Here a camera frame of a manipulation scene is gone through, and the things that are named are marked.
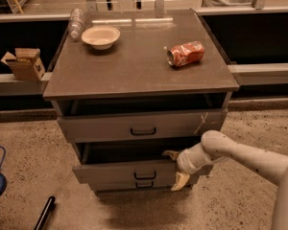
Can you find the black cylindrical bar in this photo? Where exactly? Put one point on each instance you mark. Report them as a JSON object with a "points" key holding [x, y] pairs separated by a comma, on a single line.
{"points": [[48, 207]]}

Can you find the grey drawer cabinet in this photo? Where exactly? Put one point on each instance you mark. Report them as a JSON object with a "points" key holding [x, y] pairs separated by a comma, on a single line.
{"points": [[134, 76]]}

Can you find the crushed red soda can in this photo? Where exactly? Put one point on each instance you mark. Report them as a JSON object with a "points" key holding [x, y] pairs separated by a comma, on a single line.
{"points": [[186, 53]]}

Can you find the clear plastic water bottle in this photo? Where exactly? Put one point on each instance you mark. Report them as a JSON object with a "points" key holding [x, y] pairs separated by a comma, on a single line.
{"points": [[76, 23]]}

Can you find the white paper bowl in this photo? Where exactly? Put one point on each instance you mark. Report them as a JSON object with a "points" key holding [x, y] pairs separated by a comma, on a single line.
{"points": [[100, 37]]}

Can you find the grey top drawer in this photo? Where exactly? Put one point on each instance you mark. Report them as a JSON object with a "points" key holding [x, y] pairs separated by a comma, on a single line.
{"points": [[145, 125]]}

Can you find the open cardboard box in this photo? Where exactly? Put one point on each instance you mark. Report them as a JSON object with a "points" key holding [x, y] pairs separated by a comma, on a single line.
{"points": [[26, 64]]}

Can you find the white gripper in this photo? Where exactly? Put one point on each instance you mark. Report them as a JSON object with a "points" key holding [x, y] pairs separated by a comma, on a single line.
{"points": [[184, 162]]}

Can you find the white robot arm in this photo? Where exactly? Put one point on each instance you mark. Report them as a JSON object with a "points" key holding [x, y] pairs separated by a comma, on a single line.
{"points": [[215, 145]]}

